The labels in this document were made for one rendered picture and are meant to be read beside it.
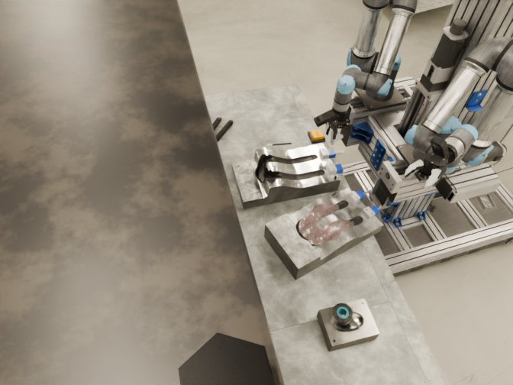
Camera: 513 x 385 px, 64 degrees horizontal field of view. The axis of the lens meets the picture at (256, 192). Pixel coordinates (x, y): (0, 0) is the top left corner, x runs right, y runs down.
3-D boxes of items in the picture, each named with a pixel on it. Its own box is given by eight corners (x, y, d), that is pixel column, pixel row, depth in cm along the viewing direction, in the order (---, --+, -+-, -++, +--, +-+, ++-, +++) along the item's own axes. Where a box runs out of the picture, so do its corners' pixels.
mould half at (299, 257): (346, 193, 212) (350, 180, 203) (380, 231, 198) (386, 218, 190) (263, 237, 195) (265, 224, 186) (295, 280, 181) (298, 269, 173)
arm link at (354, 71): (366, 82, 193) (360, 95, 187) (343, 75, 196) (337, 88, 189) (371, 67, 187) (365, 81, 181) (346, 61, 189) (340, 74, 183)
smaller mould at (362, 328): (360, 305, 175) (364, 298, 170) (375, 339, 167) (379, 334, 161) (316, 315, 172) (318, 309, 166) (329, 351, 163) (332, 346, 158)
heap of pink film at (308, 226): (334, 201, 201) (337, 191, 195) (358, 228, 192) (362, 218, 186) (291, 224, 192) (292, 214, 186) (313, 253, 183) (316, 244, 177)
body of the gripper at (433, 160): (434, 186, 140) (453, 168, 145) (441, 168, 134) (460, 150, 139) (414, 176, 144) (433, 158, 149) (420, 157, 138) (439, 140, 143)
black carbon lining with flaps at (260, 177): (315, 155, 218) (317, 143, 210) (326, 178, 208) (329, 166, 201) (251, 166, 212) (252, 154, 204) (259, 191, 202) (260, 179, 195)
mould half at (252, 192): (320, 154, 228) (324, 137, 217) (337, 190, 213) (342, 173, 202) (231, 169, 219) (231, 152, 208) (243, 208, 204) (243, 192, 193)
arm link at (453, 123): (431, 129, 194) (443, 107, 183) (457, 144, 188) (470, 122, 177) (417, 141, 188) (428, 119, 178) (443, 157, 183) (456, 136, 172)
